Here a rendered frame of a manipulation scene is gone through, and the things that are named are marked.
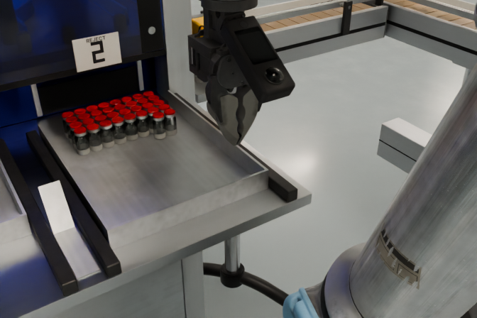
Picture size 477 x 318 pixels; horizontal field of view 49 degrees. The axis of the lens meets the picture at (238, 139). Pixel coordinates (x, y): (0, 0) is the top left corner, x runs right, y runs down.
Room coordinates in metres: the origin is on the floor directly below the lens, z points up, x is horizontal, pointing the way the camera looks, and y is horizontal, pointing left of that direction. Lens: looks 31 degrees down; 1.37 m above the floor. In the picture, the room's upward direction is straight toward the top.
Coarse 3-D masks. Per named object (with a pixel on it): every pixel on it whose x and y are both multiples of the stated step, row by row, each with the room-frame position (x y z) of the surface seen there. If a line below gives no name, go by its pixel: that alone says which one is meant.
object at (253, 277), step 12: (204, 264) 1.29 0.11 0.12; (216, 264) 1.28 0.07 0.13; (240, 264) 1.27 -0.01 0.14; (216, 276) 1.25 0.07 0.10; (228, 276) 1.22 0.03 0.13; (240, 276) 1.22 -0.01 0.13; (252, 276) 1.23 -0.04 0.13; (252, 288) 1.21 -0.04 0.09; (264, 288) 1.19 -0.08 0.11; (276, 288) 1.20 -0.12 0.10; (276, 300) 1.17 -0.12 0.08
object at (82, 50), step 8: (72, 40) 0.87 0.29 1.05; (80, 40) 0.88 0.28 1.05; (88, 40) 0.89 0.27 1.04; (96, 40) 0.89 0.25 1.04; (104, 40) 0.90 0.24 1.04; (112, 40) 0.91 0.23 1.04; (80, 48) 0.88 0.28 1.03; (88, 48) 0.89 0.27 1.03; (96, 48) 0.89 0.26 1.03; (104, 48) 0.90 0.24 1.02; (112, 48) 0.91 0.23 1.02; (80, 56) 0.88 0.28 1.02; (88, 56) 0.88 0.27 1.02; (96, 56) 0.89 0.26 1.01; (104, 56) 0.90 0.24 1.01; (112, 56) 0.91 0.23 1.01; (120, 56) 0.92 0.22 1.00; (80, 64) 0.88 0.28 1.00; (88, 64) 0.88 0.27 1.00; (96, 64) 0.89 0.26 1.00; (104, 64) 0.90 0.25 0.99; (112, 64) 0.91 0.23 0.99
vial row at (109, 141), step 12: (156, 108) 0.85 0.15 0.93; (168, 108) 0.85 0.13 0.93; (108, 120) 0.81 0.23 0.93; (120, 120) 0.81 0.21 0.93; (132, 120) 0.81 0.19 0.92; (144, 120) 0.83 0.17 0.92; (84, 132) 0.77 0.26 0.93; (96, 132) 0.78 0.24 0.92; (108, 132) 0.79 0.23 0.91; (120, 132) 0.80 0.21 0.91; (132, 132) 0.81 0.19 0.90; (144, 132) 0.82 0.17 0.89; (84, 144) 0.77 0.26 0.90; (96, 144) 0.78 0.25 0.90; (108, 144) 0.79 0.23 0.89
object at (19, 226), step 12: (0, 168) 0.69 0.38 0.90; (0, 180) 0.69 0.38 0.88; (0, 192) 0.66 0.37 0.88; (12, 192) 0.62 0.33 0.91; (0, 204) 0.63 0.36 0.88; (12, 204) 0.63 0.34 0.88; (0, 216) 0.60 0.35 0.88; (12, 216) 0.60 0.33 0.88; (24, 216) 0.56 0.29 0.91; (0, 228) 0.54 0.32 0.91; (12, 228) 0.55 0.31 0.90; (24, 228) 0.56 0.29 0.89; (0, 240) 0.54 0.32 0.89; (12, 240) 0.55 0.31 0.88
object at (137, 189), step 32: (192, 128) 0.86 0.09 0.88; (64, 160) 0.70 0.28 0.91; (96, 160) 0.75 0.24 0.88; (128, 160) 0.75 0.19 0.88; (160, 160) 0.75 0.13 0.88; (192, 160) 0.75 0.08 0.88; (224, 160) 0.75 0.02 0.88; (256, 160) 0.70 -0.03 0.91; (96, 192) 0.66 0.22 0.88; (128, 192) 0.66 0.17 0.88; (160, 192) 0.66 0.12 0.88; (192, 192) 0.66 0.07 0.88; (224, 192) 0.63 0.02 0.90; (256, 192) 0.66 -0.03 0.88; (128, 224) 0.55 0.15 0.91; (160, 224) 0.57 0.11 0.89
